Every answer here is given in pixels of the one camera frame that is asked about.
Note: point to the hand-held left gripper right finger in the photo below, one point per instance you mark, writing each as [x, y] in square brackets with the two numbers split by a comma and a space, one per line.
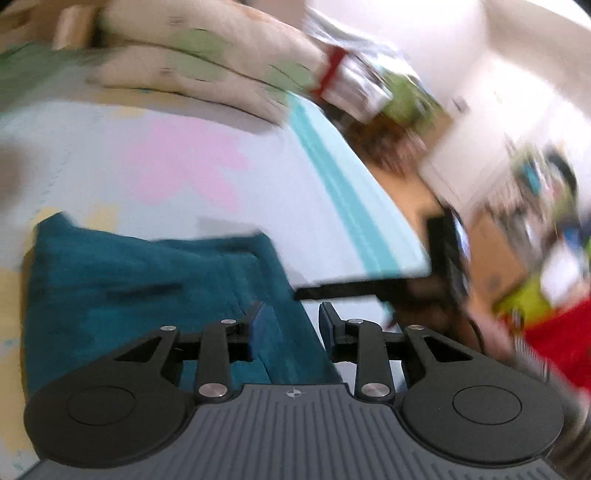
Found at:
[326, 325]

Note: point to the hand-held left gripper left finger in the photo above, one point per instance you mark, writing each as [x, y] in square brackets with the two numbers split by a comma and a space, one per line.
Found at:
[256, 325]

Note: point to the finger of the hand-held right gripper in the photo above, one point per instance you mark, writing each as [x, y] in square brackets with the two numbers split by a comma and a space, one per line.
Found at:
[351, 291]

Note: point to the teal pants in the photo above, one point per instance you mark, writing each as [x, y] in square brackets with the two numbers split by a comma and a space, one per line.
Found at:
[138, 286]

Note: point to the pile of colourful clutter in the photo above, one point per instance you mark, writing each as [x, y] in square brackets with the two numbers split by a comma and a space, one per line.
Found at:
[554, 203]

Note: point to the red cloth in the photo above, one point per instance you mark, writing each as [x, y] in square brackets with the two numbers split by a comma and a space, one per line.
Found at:
[561, 346]

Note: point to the green packet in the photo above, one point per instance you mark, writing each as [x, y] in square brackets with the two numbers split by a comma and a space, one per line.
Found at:
[408, 99]

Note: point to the pale printed bed sheet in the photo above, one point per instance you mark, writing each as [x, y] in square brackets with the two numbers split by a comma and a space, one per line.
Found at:
[184, 161]

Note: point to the silver package with red ribbon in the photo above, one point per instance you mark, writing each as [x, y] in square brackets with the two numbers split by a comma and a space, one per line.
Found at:
[353, 81]

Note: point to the floral cream pillow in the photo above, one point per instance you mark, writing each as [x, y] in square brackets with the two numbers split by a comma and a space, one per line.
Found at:
[217, 50]

